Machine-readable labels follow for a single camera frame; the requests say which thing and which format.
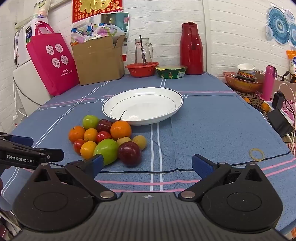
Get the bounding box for small orange front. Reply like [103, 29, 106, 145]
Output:
[80, 141, 97, 160]

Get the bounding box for small orange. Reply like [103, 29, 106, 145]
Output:
[80, 141, 97, 160]
[84, 128, 98, 142]
[261, 102, 270, 113]

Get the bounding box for red yellow small fruit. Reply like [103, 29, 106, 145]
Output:
[73, 139, 86, 155]

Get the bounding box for large green apple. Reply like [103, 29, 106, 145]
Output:
[93, 138, 119, 166]

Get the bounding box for small orange back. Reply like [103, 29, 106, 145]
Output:
[84, 128, 98, 142]

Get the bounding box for bright red small fruit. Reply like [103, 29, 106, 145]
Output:
[95, 131, 112, 144]

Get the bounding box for mandarin with green calyx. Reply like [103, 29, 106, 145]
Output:
[68, 126, 85, 143]

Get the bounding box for yellow longan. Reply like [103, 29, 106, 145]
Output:
[132, 135, 147, 151]
[116, 137, 132, 146]

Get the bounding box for dark red plum front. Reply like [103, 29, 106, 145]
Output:
[118, 142, 142, 168]

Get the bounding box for dark red plum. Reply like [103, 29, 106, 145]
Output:
[96, 119, 113, 133]
[118, 142, 142, 168]

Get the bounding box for dark red plum back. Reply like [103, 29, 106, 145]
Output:
[96, 119, 113, 133]

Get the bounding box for small green apple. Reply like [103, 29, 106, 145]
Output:
[82, 115, 100, 130]

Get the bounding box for orange with long stem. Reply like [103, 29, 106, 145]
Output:
[110, 120, 132, 140]

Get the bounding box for white appliance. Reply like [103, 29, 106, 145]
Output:
[13, 18, 51, 116]

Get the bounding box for yellow rubber band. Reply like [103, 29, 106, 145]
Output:
[249, 148, 265, 162]

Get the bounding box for blue striped tablecloth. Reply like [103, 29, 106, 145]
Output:
[13, 73, 295, 233]

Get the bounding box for white round plate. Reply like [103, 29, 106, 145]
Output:
[102, 87, 184, 126]

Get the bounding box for small orange on side table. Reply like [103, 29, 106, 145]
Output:
[261, 102, 270, 113]

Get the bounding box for pink tote bag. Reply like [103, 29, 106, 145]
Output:
[26, 21, 79, 96]

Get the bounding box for black power adapter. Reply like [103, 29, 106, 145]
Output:
[272, 90, 285, 110]

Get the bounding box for brown cardboard box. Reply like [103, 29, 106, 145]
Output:
[72, 35, 125, 85]

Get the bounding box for green instant noodle bowl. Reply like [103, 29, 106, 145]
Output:
[155, 65, 187, 79]

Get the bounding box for red plastic basket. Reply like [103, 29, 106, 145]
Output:
[126, 62, 159, 78]

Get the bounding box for pink thermos bottle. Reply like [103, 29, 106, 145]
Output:
[261, 65, 278, 101]

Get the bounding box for red thermos jug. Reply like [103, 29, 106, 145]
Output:
[180, 22, 204, 75]

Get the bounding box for black stirrer in pitcher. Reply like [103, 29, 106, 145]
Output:
[139, 35, 147, 65]

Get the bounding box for floral cloth in box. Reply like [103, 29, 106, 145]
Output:
[70, 23, 126, 46]

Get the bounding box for glass pitcher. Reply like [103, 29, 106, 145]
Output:
[134, 38, 153, 65]

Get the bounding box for orange snack bag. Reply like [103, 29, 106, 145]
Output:
[286, 50, 296, 75]

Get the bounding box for blue paper fan decoration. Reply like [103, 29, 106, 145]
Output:
[265, 6, 295, 48]

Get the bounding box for red wall poster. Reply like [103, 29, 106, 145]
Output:
[72, 0, 123, 23]

